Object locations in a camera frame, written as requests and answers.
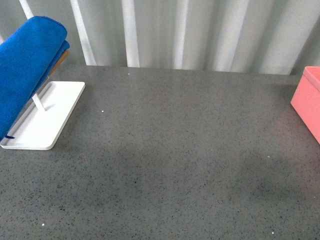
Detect white pleated curtain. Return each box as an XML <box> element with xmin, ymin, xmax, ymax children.
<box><xmin>0</xmin><ymin>0</ymin><xmax>320</xmax><ymax>75</ymax></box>

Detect blue microfiber cloth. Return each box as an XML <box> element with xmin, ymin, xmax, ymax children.
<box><xmin>0</xmin><ymin>16</ymin><xmax>70</xmax><ymax>139</ymax></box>

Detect white towel rack stand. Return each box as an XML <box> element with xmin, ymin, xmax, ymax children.
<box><xmin>0</xmin><ymin>49</ymin><xmax>86</xmax><ymax>151</ymax></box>

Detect pink plastic bin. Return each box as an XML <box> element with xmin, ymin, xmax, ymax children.
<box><xmin>290</xmin><ymin>66</ymin><xmax>320</xmax><ymax>142</ymax></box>

